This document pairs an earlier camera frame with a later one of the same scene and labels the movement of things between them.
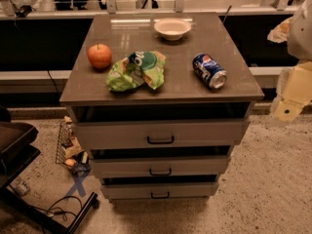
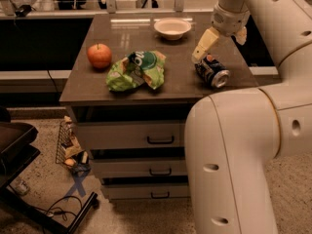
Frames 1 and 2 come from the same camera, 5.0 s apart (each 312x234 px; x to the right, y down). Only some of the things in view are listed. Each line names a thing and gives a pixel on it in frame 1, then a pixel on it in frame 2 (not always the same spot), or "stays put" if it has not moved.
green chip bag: (137, 67) stays put
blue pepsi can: (209, 71) stays put
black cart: (17, 150) stays put
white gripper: (301, 33) to (228, 22)
